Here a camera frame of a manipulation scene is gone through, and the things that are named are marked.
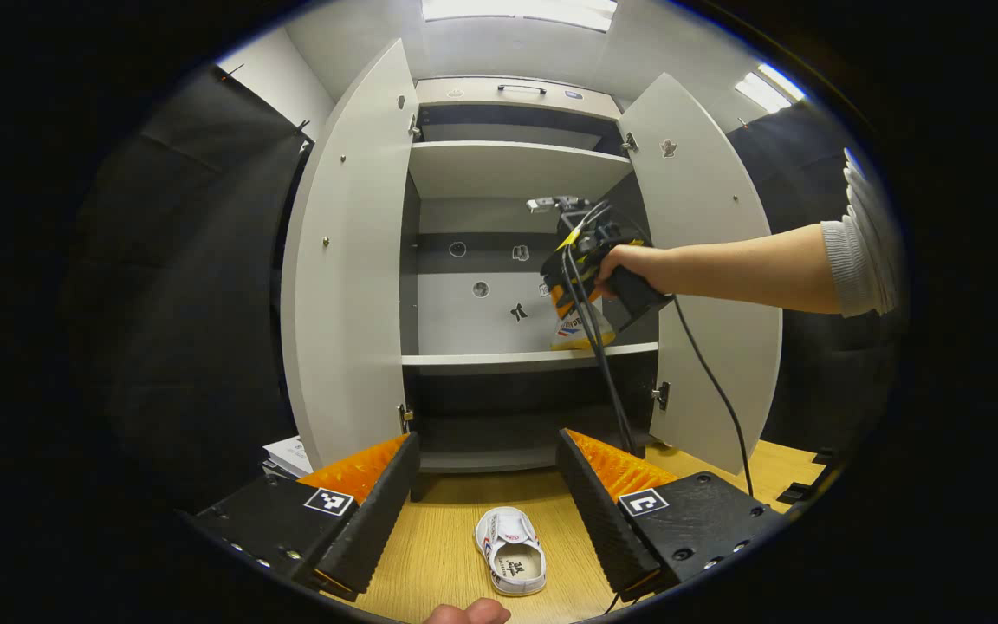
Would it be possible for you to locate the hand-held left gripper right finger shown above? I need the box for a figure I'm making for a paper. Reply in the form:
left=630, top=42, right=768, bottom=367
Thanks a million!
left=555, top=428, right=790, bottom=605

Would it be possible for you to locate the white paper stack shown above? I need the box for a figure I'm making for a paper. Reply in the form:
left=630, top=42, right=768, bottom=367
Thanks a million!
left=262, top=435, right=316, bottom=479

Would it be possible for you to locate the white shoe cabinet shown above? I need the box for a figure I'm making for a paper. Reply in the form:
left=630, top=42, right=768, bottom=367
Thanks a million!
left=281, top=39, right=784, bottom=476

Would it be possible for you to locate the ceiling light panel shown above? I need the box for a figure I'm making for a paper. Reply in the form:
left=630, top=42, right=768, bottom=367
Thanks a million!
left=733, top=62, right=807, bottom=114
left=421, top=0, right=619, bottom=33

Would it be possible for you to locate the white shoe cabinet door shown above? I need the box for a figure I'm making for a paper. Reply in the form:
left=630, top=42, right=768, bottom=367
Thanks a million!
left=619, top=73, right=784, bottom=476
left=281, top=39, right=420, bottom=469

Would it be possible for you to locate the black bracket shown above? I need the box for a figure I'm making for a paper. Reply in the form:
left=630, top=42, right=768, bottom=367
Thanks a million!
left=776, top=446, right=839, bottom=505

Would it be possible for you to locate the grey striped sleeve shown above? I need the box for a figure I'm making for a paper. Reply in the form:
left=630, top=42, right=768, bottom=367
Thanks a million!
left=820, top=147, right=905, bottom=318

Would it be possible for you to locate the white cabinet drawer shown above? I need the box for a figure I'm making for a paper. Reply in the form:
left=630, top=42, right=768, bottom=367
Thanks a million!
left=415, top=76, right=624, bottom=122

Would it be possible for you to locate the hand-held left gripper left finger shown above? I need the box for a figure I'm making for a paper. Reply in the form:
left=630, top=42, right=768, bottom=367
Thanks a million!
left=185, top=432, right=422, bottom=603

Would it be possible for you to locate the black cable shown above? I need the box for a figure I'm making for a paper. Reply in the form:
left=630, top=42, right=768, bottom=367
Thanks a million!
left=672, top=295, right=755, bottom=497
left=558, top=201, right=640, bottom=458

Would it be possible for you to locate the white shoe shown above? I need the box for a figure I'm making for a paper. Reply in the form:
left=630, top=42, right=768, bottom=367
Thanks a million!
left=474, top=506, right=548, bottom=597
left=548, top=299, right=618, bottom=352

